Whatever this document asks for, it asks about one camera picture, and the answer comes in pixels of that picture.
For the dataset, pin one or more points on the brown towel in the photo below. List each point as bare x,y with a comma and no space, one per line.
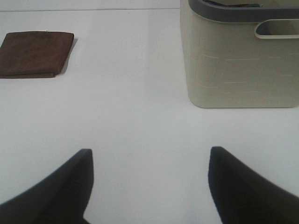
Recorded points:
34,54

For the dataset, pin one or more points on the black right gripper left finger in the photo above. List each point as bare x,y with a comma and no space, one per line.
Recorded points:
60,198

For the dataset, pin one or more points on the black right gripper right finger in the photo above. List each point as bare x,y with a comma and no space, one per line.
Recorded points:
242,196

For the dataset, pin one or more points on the beige plastic storage bin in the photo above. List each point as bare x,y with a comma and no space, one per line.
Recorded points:
241,53

